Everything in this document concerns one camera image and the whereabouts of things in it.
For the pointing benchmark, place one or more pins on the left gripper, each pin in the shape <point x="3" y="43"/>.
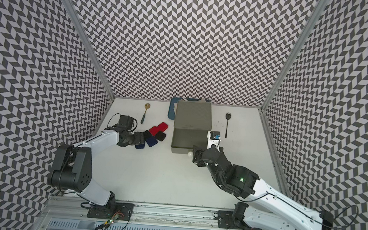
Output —
<point x="139" y="139"/>

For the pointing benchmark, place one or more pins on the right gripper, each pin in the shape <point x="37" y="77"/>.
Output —
<point x="198" y="154"/>

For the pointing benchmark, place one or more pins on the blue brooch box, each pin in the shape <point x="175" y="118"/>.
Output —
<point x="151" y="141"/>
<point x="140" y="146"/>

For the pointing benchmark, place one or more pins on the grey top drawer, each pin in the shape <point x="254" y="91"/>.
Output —
<point x="184" y="140"/>

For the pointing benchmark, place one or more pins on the black brooch box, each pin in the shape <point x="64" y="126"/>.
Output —
<point x="160" y="136"/>
<point x="147" y="135"/>

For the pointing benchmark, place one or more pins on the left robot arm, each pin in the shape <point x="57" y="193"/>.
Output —
<point x="72" y="168"/>

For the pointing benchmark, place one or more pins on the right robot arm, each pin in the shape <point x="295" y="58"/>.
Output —
<point x="260" y="206"/>

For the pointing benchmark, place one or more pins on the red brooch box near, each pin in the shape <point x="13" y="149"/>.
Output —
<point x="154" y="130"/>

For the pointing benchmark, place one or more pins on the red brooch box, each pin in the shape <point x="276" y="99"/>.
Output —
<point x="162" y="127"/>
<point x="154" y="130"/>

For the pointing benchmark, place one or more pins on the red brooch box far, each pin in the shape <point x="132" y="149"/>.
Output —
<point x="162" y="127"/>

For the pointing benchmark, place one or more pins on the grey drawer cabinet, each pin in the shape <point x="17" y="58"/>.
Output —
<point x="193" y="115"/>

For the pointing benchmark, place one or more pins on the black spoon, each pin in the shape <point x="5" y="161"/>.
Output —
<point x="228" y="117"/>

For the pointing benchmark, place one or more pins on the teal tray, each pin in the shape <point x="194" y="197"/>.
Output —
<point x="173" y="102"/>

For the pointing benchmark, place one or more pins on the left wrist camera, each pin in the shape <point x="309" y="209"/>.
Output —
<point x="127" y="123"/>

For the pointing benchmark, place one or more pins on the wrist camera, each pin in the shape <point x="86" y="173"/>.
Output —
<point x="214" y="138"/>
<point x="127" y="123"/>

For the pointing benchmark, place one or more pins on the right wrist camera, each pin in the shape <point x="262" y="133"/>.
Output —
<point x="214" y="138"/>

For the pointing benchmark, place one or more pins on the gold spoon green handle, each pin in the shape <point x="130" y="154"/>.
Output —
<point x="147" y="106"/>

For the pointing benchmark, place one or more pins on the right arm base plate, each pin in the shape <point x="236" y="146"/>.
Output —
<point x="225" y="219"/>

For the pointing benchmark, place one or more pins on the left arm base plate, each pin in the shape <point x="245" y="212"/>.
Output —
<point x="107" y="212"/>

